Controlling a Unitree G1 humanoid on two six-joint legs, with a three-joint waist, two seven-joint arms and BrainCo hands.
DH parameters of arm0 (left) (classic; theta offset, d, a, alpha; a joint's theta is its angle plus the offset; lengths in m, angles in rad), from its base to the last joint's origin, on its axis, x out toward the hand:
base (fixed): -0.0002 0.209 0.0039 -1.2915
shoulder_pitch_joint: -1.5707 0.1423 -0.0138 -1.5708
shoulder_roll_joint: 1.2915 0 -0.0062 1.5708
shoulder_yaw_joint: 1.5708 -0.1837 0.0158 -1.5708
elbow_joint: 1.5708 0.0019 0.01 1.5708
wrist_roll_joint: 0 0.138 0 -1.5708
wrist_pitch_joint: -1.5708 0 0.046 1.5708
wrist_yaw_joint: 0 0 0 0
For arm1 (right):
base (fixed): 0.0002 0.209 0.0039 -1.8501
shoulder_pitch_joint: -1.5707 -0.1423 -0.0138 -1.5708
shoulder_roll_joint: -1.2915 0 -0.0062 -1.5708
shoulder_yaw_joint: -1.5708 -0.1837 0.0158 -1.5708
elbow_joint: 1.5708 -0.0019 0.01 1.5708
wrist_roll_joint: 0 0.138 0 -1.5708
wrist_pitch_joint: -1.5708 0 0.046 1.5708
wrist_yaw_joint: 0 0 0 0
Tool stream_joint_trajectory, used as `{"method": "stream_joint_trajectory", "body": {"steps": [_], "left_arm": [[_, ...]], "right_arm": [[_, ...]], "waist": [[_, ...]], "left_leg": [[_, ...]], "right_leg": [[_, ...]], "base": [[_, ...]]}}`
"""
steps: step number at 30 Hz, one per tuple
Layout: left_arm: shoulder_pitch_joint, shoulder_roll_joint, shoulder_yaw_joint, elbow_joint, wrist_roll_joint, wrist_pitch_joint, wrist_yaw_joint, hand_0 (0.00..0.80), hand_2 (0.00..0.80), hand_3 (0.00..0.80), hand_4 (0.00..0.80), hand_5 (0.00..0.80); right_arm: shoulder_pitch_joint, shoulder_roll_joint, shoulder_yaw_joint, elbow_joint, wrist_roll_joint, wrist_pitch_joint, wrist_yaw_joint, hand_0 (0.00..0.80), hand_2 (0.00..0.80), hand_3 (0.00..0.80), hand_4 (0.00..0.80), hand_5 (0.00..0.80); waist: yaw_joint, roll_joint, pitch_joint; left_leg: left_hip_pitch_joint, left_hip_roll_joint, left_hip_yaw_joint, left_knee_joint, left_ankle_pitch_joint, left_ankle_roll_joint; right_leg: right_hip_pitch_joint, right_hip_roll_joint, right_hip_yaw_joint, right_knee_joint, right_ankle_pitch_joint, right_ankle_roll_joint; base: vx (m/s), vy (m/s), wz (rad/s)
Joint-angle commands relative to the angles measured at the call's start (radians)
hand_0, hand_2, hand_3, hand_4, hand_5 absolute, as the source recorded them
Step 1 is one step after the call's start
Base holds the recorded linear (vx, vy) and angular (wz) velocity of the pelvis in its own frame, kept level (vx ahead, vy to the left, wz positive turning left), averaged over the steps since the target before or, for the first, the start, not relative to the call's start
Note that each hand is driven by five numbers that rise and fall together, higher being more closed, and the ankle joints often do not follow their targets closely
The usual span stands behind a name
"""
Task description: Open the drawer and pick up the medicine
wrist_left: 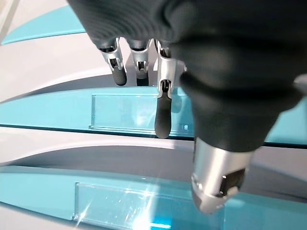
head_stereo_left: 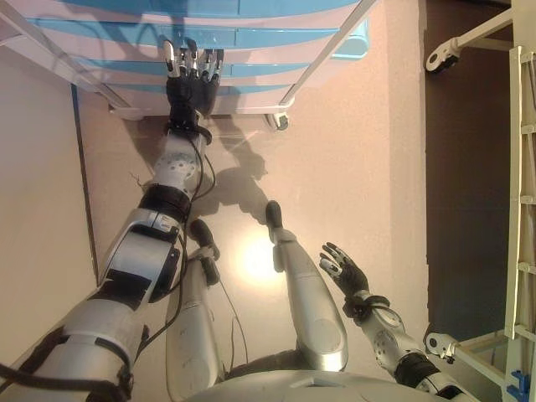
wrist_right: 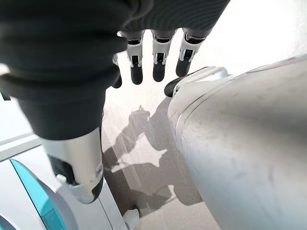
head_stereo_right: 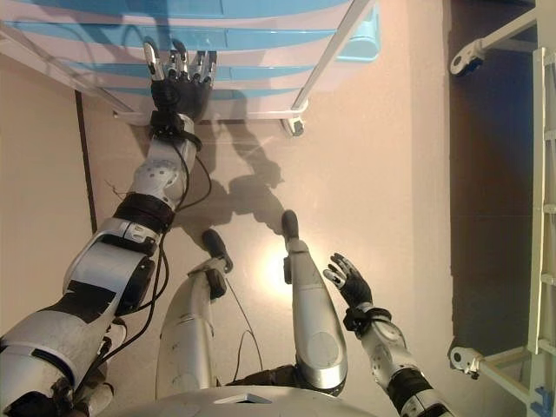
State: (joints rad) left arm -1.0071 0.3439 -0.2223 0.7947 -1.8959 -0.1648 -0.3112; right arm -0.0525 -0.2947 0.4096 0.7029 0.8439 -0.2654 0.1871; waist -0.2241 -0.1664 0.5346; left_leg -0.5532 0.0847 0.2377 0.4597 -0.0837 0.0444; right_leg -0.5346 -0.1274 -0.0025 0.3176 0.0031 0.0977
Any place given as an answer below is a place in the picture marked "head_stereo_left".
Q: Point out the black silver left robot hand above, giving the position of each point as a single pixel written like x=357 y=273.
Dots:
x=188 y=92

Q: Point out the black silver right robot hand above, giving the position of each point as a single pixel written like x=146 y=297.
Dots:
x=354 y=278

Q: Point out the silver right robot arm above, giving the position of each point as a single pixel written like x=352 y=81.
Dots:
x=389 y=335

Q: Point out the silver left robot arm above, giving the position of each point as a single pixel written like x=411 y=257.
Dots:
x=125 y=259

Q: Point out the silver right robot leg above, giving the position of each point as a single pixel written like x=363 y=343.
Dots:
x=310 y=301

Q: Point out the silver robot leg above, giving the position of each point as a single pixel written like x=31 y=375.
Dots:
x=310 y=301
x=192 y=335

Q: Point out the white medical cart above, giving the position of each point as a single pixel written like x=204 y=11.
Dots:
x=130 y=112

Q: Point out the grey cart caster wheel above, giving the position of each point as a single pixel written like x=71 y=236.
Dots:
x=281 y=121

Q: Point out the white bed caster wheel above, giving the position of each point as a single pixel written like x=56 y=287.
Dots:
x=437 y=343
x=441 y=56

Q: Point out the grey robot torso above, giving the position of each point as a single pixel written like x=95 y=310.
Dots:
x=293 y=385

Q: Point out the black left robot foot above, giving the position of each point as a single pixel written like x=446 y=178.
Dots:
x=203 y=232

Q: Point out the clear plastic side bin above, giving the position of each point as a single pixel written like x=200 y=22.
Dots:
x=37 y=50

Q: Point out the silver left robot leg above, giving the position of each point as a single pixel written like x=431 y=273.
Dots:
x=192 y=335

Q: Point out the light blue waste bin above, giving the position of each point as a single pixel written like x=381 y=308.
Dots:
x=356 y=42

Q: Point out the grey aluminium cart post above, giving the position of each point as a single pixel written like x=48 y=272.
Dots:
x=322 y=58

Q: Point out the white hospital bed frame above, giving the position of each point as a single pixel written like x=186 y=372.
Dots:
x=521 y=188

